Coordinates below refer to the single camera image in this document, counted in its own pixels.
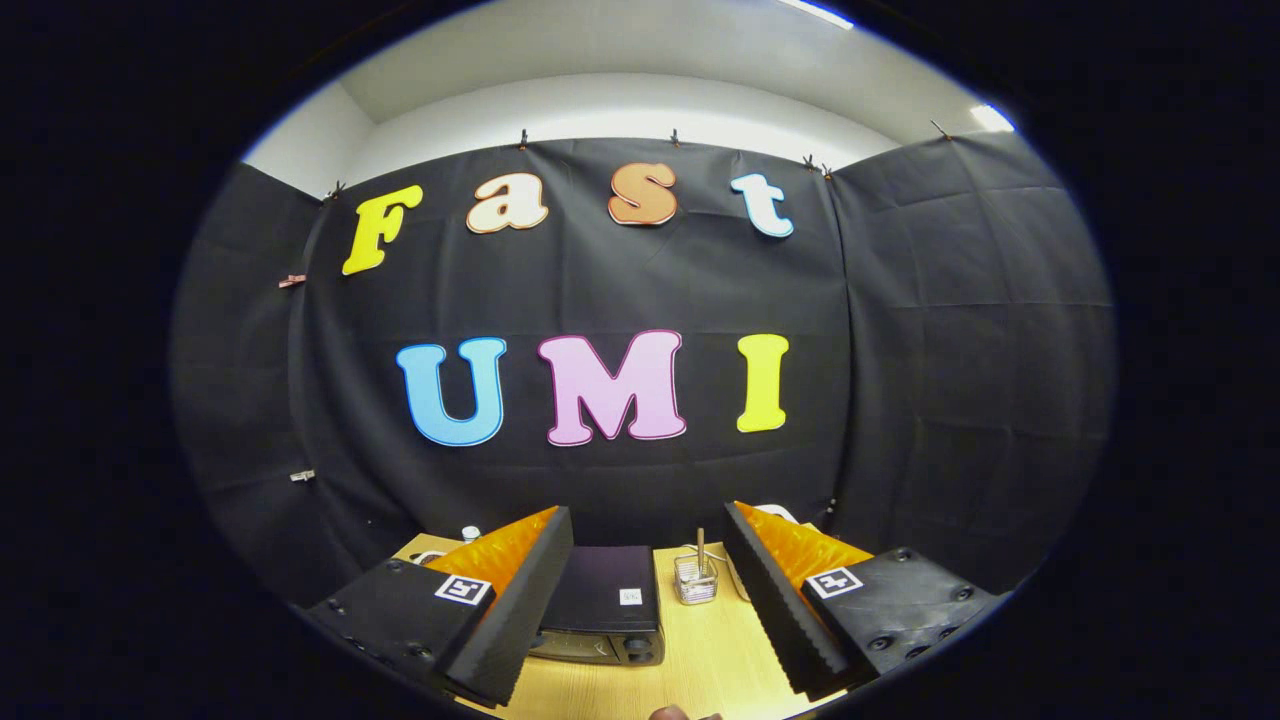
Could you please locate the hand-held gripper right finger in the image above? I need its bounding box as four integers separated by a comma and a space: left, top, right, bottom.
722, 500, 1006, 701

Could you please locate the black toaster oven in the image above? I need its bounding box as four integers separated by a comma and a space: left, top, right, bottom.
528, 545, 666, 668

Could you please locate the black backdrop cloth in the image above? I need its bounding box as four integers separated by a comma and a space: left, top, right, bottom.
168, 130, 1118, 606

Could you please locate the wire mesh utensil holder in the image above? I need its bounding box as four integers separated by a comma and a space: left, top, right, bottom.
673, 553, 720, 606

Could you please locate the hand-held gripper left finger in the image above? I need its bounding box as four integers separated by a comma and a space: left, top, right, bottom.
300, 505, 576, 709

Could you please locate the long ceiling light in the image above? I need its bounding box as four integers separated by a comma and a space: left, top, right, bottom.
780, 0, 856, 31

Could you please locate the white toaster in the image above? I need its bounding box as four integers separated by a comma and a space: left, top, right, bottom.
725, 503, 801, 604

